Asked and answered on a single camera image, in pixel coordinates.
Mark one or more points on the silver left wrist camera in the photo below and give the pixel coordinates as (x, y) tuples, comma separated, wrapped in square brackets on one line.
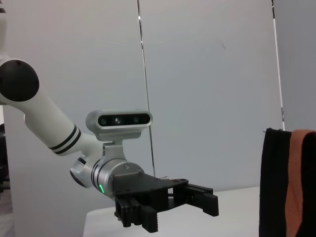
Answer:
[(118, 121)]

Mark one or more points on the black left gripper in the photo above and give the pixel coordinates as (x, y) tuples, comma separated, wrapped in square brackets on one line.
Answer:
[(148, 185)]

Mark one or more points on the black background equipment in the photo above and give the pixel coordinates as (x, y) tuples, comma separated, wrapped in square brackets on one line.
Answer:
[(3, 158)]

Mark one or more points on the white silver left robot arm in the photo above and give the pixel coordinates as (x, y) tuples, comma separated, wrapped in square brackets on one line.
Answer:
[(49, 118)]

